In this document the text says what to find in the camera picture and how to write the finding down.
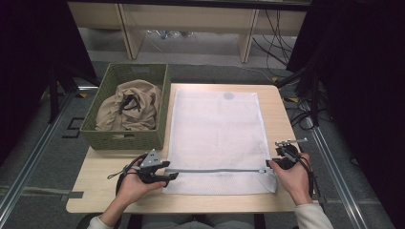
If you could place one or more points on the beige wooden desk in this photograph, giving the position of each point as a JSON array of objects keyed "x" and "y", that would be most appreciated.
[{"x": 191, "y": 19}]

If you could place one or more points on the black curtain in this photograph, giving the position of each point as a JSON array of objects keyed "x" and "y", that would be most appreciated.
[
  {"x": 28, "y": 63},
  {"x": 366, "y": 95}
]

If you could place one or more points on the person's right hand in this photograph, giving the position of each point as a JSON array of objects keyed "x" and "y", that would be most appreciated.
[{"x": 294, "y": 181}]

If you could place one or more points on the white mesh laundry bag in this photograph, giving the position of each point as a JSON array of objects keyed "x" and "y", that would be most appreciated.
[{"x": 219, "y": 136}]

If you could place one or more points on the clear plastic bottles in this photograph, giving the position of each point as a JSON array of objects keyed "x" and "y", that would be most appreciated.
[{"x": 172, "y": 33}]

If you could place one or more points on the beige garment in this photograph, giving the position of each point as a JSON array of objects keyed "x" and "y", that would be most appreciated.
[{"x": 127, "y": 108}]

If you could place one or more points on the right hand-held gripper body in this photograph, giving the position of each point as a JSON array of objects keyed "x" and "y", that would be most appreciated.
[{"x": 288, "y": 160}]

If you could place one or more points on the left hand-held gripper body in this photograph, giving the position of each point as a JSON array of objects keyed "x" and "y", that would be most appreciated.
[{"x": 150, "y": 160}]

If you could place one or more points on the green woven basket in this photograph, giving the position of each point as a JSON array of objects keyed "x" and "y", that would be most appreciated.
[{"x": 127, "y": 138}]

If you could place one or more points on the person's lap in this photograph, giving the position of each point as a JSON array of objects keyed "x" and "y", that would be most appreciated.
[{"x": 197, "y": 222}]

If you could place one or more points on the person's left hand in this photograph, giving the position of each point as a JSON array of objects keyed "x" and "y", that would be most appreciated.
[{"x": 135, "y": 187}]

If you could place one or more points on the metal floor rail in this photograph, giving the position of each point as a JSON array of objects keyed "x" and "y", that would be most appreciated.
[
  {"x": 334, "y": 178},
  {"x": 31, "y": 162}
]

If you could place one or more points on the black metal stand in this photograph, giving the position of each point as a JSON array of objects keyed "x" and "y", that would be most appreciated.
[
  {"x": 314, "y": 98},
  {"x": 53, "y": 95}
]

